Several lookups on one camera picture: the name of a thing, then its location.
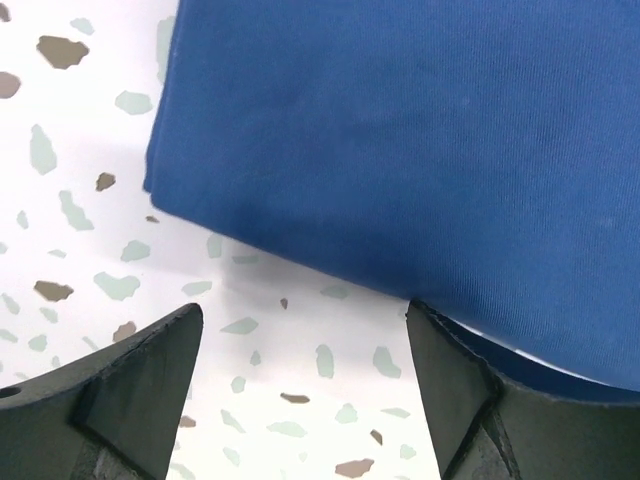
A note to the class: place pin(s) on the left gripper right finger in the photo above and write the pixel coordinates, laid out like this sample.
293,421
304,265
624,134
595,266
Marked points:
494,414

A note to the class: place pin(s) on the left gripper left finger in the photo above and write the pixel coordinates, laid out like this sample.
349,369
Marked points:
113,414

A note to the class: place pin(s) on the blue surgical cloth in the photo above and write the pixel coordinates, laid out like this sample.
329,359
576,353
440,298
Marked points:
480,156

